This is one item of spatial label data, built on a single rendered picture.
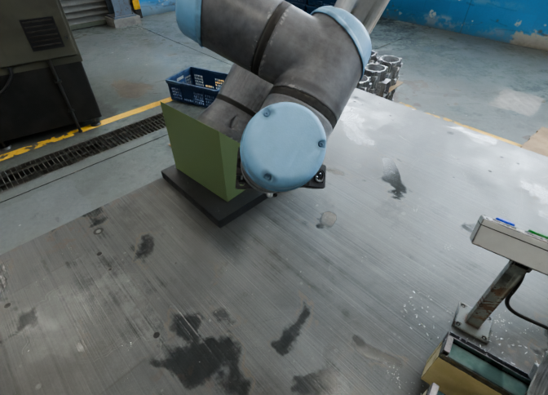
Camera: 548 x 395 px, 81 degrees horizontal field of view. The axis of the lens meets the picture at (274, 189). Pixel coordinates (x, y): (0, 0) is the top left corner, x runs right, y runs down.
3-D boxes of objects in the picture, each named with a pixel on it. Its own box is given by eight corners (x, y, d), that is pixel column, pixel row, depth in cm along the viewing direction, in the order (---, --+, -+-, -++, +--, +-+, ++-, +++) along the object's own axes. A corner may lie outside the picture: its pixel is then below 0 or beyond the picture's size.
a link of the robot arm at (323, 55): (302, -23, 36) (249, 72, 35) (393, 27, 36) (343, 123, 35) (291, 25, 45) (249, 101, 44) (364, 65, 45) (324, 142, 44)
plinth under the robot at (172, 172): (297, 179, 109) (297, 171, 107) (220, 228, 92) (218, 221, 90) (236, 142, 126) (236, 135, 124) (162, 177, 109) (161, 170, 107)
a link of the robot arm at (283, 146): (347, 122, 34) (305, 206, 33) (318, 144, 47) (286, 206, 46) (270, 77, 33) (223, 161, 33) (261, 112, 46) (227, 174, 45)
